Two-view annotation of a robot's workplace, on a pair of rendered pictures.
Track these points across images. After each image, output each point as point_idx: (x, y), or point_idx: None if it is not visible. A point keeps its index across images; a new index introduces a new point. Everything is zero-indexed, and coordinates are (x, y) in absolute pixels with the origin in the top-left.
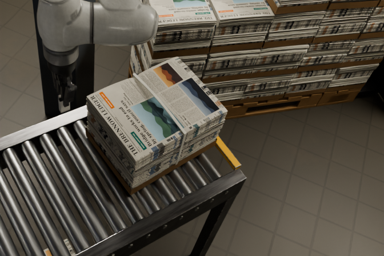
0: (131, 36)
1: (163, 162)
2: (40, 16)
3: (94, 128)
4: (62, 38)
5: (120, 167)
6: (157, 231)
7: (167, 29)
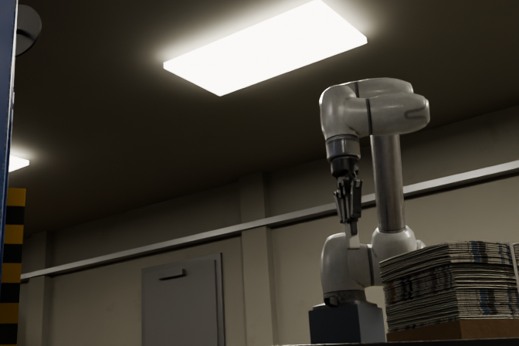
0: (404, 103)
1: (497, 296)
2: (323, 103)
3: (396, 310)
4: (342, 114)
5: (437, 313)
6: None
7: None
